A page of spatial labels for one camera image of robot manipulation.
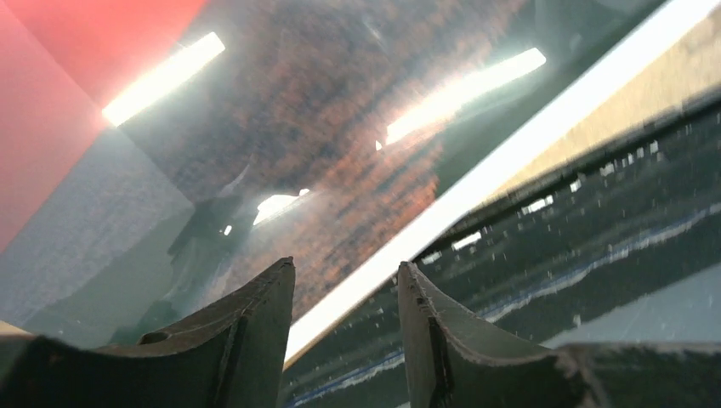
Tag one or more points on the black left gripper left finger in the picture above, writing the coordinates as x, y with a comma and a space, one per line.
228, 354

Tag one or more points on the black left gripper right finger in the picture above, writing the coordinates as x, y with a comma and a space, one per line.
454, 358

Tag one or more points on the sunset photo print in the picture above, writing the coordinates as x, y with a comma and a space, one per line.
155, 155

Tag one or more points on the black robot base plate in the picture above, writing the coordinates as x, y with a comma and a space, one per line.
621, 246

